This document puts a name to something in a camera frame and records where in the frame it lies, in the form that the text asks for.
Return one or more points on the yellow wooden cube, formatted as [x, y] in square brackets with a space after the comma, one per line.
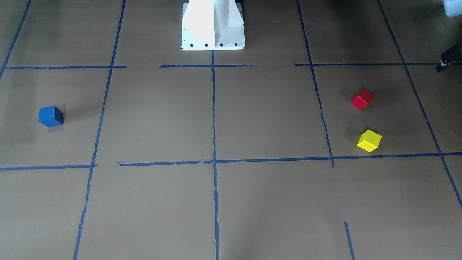
[369, 140]

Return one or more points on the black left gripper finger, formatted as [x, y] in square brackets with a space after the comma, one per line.
[452, 56]

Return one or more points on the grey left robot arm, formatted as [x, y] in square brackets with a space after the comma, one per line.
[452, 8]

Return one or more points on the red wooden cube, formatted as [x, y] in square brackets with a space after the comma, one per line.
[363, 99]

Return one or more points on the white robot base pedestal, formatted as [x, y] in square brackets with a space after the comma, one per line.
[212, 25]

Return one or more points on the blue wooden cube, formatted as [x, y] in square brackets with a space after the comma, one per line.
[51, 116]

